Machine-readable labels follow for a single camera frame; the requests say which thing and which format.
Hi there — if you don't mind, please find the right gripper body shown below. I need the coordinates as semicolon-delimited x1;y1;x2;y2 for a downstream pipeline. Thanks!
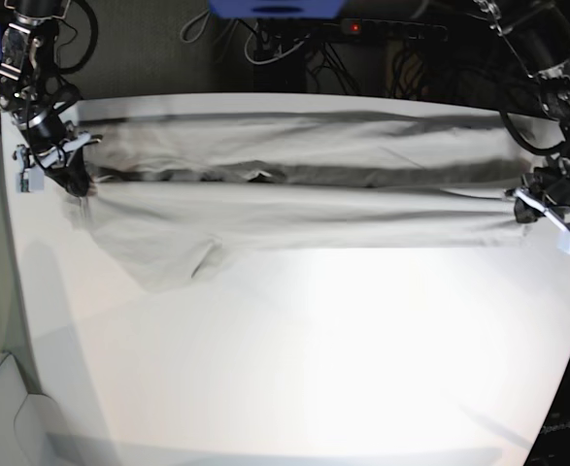
12;123;103;174

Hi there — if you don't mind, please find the light grey t-shirt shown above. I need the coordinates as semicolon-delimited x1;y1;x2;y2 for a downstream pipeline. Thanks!
63;112;529;291

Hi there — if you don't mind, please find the blue box overhead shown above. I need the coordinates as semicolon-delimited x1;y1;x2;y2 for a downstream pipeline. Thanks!
208;0;345;18

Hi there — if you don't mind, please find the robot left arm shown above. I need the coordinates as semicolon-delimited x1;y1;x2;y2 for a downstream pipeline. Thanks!
477;1;570;234

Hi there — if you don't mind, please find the white cable loop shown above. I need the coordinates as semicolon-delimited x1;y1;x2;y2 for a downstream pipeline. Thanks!
243;18;310;66

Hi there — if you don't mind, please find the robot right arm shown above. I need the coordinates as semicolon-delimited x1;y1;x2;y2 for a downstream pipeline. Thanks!
0;1;101;198

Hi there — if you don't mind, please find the black power strip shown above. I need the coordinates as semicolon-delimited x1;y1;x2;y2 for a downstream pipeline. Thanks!
340;18;449;42

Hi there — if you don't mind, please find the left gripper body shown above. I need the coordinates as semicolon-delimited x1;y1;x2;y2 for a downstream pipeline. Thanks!
504;167;570;230

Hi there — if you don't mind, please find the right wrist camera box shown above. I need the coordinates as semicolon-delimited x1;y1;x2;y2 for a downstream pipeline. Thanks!
16;167;46;193

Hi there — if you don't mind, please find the grey side cabinet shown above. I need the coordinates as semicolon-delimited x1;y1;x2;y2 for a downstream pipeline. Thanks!
0;353;62;466

